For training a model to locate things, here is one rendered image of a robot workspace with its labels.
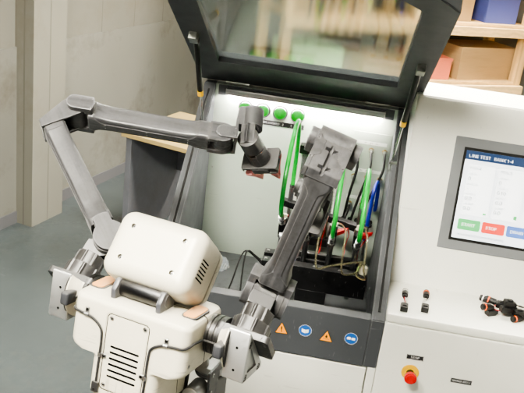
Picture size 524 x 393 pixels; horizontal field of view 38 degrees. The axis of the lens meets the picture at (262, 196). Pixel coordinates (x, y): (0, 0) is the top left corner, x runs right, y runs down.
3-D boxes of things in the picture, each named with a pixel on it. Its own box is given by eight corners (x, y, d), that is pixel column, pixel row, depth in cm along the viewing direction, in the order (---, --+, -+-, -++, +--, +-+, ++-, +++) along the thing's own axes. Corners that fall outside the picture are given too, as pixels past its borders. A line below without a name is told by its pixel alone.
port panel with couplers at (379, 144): (339, 217, 269) (353, 132, 258) (340, 214, 272) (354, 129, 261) (377, 223, 267) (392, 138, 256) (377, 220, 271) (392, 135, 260)
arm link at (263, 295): (244, 306, 163) (267, 316, 163) (263, 266, 168) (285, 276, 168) (238, 320, 171) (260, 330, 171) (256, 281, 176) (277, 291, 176)
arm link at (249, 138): (235, 145, 198) (256, 143, 196) (237, 123, 201) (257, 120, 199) (243, 159, 203) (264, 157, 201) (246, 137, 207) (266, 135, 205)
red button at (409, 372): (399, 385, 225) (403, 370, 224) (399, 377, 229) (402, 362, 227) (417, 388, 225) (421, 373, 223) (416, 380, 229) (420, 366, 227)
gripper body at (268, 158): (246, 152, 212) (238, 137, 206) (281, 150, 209) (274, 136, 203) (242, 172, 209) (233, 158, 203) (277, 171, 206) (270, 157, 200)
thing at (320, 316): (161, 330, 235) (164, 283, 230) (164, 323, 240) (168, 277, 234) (362, 366, 230) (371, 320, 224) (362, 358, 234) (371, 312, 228)
